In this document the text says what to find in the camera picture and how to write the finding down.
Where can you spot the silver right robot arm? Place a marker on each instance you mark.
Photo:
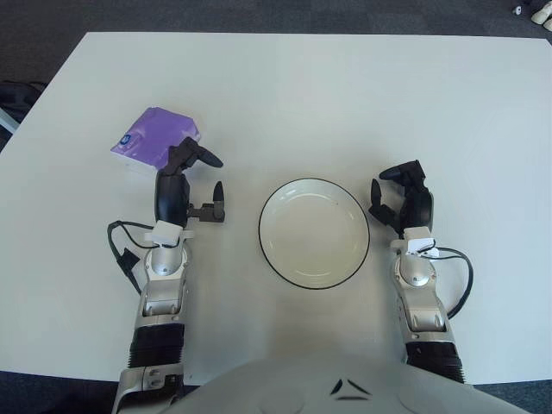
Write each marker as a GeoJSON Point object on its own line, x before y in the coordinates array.
{"type": "Point", "coordinates": [416, 271]}

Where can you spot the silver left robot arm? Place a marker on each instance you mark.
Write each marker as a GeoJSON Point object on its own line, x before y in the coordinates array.
{"type": "Point", "coordinates": [164, 259]}

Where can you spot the white robot foot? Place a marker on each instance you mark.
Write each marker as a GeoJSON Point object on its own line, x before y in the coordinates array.
{"type": "Point", "coordinates": [543, 16]}

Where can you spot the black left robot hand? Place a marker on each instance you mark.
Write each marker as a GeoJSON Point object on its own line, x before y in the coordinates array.
{"type": "Point", "coordinates": [171, 198]}

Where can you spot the purple tissue paper pack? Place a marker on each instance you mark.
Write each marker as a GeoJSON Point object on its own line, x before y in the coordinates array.
{"type": "Point", "coordinates": [146, 133]}

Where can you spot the small white floor object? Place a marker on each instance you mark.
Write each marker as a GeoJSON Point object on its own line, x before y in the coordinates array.
{"type": "Point", "coordinates": [517, 9]}

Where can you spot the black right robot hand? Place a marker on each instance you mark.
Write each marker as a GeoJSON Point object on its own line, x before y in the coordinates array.
{"type": "Point", "coordinates": [420, 207]}

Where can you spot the white plate with black rim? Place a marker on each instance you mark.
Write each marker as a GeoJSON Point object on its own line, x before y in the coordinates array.
{"type": "Point", "coordinates": [315, 237]}

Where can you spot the black bag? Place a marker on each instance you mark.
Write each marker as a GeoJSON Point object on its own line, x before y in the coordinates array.
{"type": "Point", "coordinates": [13, 97]}

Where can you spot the white furniture edge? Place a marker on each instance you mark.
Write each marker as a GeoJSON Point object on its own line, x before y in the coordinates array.
{"type": "Point", "coordinates": [6, 121]}

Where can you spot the silver robot torso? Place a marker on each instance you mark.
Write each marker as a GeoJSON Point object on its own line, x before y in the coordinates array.
{"type": "Point", "coordinates": [276, 388]}

